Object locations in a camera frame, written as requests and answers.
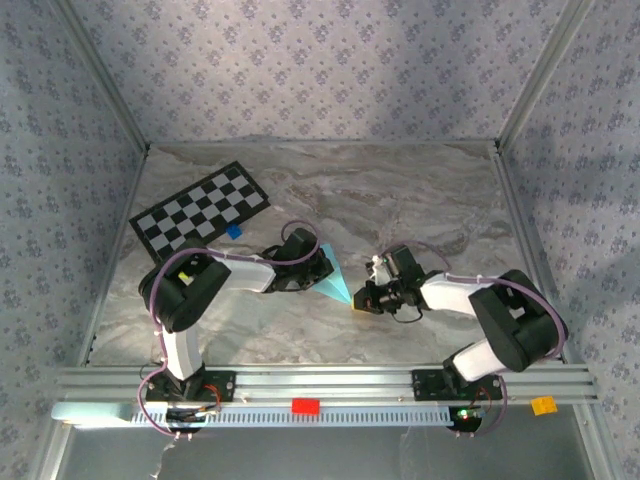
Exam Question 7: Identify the black white checkerboard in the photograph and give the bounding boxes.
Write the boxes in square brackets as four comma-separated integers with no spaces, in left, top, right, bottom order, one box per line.
[128,160,272,266]

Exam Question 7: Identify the aluminium side rail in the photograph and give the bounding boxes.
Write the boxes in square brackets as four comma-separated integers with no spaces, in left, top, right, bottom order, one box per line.
[77,147,151,369]
[492,142,576,366]

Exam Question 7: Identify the grey metal panel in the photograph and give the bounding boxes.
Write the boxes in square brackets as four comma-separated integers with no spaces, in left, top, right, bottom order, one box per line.
[37,424,621,480]

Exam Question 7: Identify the white slotted cable duct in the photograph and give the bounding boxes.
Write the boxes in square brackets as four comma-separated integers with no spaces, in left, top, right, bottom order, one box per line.
[51,401,484,430]

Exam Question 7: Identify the aluminium rear rail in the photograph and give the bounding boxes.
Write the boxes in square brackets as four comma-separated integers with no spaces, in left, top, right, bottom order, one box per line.
[147,139,499,149]

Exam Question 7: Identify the yellow toy brick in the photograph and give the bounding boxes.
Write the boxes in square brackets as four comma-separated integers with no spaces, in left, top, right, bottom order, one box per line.
[530,395,559,418]

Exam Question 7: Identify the aluminium frame post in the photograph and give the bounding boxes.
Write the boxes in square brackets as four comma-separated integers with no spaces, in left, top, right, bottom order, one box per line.
[494,0,599,151]
[49,0,151,154]

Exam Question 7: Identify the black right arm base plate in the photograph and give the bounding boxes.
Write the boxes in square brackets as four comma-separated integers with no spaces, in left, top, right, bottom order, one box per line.
[410,368,504,403]

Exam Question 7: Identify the long aluminium mounting rail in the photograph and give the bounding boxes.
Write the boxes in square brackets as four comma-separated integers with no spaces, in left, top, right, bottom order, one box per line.
[53,365,600,405]

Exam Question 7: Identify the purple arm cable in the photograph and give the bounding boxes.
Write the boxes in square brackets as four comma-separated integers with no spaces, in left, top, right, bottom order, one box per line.
[382,241,570,440]
[138,219,321,440]

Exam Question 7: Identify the light blue paper sheet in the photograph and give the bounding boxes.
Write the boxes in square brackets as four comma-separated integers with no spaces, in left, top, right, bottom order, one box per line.
[312,242,352,304]

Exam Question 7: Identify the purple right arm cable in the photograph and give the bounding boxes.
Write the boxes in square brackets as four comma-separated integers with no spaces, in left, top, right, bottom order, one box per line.
[382,241,570,440]

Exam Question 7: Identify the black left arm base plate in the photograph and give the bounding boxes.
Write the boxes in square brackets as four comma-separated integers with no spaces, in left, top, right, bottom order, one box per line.
[143,368,238,404]

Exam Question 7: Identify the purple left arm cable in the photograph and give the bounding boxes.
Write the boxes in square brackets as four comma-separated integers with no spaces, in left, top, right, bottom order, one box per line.
[138,219,321,440]

